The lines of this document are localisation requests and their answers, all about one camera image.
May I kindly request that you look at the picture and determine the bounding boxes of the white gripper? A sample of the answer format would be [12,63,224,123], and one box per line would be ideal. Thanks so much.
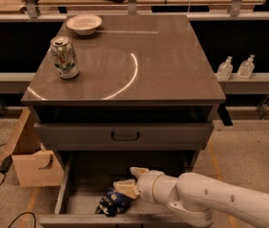
[113,166,179,204]

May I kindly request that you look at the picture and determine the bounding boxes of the blue chip bag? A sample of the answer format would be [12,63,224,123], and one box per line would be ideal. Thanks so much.
[95,187,131,217]

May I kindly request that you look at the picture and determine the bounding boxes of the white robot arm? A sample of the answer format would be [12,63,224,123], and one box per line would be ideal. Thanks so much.
[113,167,269,228]

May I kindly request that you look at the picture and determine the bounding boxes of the closed top drawer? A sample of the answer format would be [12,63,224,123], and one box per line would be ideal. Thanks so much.
[34,123,213,151]

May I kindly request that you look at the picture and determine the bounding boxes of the open middle drawer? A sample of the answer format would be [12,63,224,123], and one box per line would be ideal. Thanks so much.
[38,150,214,228]

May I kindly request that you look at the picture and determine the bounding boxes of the grey drawer cabinet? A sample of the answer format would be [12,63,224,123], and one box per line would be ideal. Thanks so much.
[21,14,226,228]

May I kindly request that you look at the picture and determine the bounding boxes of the wooden box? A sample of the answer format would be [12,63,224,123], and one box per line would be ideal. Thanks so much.
[0,107,65,187]

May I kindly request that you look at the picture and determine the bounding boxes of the black power adapter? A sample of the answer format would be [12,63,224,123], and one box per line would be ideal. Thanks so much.
[0,156,12,174]

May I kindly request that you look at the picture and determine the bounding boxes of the clear sanitizer bottle left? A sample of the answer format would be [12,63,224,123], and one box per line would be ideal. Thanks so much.
[217,56,233,81]

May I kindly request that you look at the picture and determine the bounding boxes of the clear sanitizer bottle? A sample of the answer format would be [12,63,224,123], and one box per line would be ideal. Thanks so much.
[217,56,233,81]
[238,54,255,79]

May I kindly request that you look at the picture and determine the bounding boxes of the green soda can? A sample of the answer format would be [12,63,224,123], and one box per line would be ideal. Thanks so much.
[50,36,79,79]

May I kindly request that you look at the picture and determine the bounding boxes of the clear sanitizer bottle right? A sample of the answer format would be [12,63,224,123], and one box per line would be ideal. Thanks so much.
[238,54,255,79]

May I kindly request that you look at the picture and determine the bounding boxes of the white ceramic bowl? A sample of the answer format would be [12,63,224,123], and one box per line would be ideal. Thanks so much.
[67,14,102,35]

